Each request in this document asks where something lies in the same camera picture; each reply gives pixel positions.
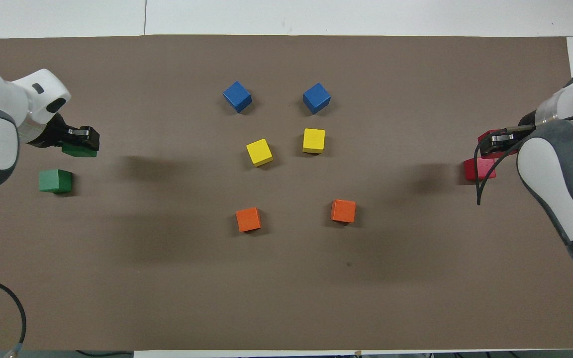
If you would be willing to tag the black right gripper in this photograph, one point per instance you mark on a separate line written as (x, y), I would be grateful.
(527, 121)

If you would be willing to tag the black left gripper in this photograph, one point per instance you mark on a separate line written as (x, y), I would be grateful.
(52, 133)

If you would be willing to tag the green wooden cube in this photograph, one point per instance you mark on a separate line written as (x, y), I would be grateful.
(78, 152)
(55, 181)

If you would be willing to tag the red wooden cube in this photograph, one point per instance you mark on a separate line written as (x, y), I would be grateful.
(473, 170)
(488, 134)

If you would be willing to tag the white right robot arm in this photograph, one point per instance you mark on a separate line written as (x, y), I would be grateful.
(565, 174)

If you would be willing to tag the blue wooden cube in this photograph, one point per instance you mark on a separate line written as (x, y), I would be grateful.
(316, 98)
(237, 96)

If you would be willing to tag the yellow wooden cube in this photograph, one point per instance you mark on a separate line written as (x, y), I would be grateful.
(259, 151)
(314, 140)

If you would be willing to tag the orange wooden cube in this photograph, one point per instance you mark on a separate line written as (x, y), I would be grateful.
(343, 211)
(248, 219)

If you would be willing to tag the brown table mat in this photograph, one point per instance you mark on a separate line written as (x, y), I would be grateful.
(286, 278)

